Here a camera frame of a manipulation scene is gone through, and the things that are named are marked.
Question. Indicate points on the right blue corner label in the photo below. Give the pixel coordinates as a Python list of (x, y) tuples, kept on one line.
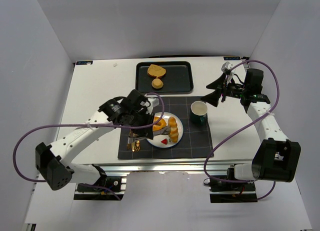
[(231, 58)]

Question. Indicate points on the green mug white interior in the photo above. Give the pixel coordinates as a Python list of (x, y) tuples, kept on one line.
[(198, 112)]

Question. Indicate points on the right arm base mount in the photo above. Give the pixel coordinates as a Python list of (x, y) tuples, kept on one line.
[(221, 191)]

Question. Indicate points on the black rectangular tray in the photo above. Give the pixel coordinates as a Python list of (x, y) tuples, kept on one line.
[(178, 77)]

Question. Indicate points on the small round bun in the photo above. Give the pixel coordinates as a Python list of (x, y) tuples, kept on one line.
[(157, 83)]

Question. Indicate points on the left blue corner label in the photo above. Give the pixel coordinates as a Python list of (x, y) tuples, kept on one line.
[(84, 62)]

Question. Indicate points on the white watermelon pattern plate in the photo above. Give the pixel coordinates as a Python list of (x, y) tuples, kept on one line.
[(164, 141)]

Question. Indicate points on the gold fork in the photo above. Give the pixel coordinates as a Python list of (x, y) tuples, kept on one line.
[(129, 146)]

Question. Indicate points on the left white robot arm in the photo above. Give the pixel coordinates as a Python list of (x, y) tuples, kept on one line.
[(55, 161)]

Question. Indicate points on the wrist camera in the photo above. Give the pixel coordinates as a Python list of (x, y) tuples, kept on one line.
[(152, 102), (227, 66)]

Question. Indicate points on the orange bagel donut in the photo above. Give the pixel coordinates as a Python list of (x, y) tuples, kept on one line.
[(159, 125)]

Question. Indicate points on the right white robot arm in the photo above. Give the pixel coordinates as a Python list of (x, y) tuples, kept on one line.
[(277, 156)]

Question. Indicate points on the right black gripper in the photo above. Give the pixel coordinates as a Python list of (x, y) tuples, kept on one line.
[(223, 90)]

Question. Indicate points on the striped bread roll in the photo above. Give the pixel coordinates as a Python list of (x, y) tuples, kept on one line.
[(173, 133)]

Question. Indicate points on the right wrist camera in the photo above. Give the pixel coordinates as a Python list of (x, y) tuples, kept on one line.
[(227, 66)]

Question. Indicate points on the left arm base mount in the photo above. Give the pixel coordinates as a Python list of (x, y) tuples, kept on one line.
[(106, 188)]

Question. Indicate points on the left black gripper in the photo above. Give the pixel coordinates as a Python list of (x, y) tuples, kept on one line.
[(142, 128)]

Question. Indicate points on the sliced brown bread loaf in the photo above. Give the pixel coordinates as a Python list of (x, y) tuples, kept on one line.
[(156, 71)]

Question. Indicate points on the gold spoon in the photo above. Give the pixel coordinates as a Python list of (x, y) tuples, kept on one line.
[(137, 146)]

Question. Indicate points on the dark checked placemat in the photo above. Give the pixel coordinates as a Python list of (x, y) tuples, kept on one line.
[(196, 141)]

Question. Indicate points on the blue corner label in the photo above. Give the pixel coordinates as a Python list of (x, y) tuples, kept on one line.
[(84, 62), (231, 58)]

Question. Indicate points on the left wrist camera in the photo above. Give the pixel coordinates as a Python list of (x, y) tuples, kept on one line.
[(152, 102)]

